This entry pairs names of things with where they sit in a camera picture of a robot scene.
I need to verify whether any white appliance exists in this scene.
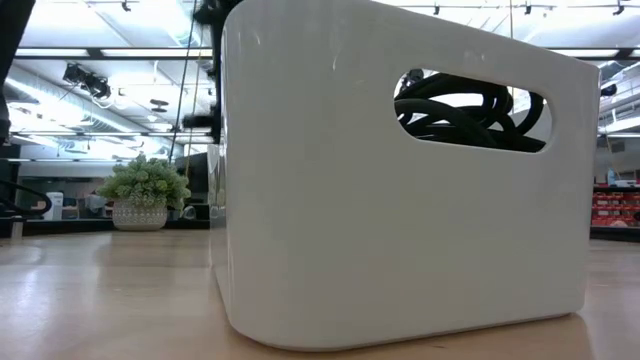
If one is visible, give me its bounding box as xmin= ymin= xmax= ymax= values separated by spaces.
xmin=43 ymin=191 xmax=65 ymax=221

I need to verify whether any white plastic bin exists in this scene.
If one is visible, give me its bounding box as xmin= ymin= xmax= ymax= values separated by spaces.
xmin=208 ymin=0 xmax=601 ymax=353

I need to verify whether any green potted plant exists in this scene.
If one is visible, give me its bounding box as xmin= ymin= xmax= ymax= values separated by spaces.
xmin=96 ymin=153 xmax=192 ymax=232

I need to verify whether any black looped cable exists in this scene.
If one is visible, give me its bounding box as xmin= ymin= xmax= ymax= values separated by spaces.
xmin=0 ymin=178 xmax=53 ymax=219

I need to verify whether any red storage bin shelf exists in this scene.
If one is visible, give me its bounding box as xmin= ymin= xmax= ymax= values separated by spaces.
xmin=590 ymin=187 xmax=640 ymax=229

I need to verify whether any black ceiling light fixture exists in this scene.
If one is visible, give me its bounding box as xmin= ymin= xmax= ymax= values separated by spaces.
xmin=62 ymin=62 xmax=112 ymax=101

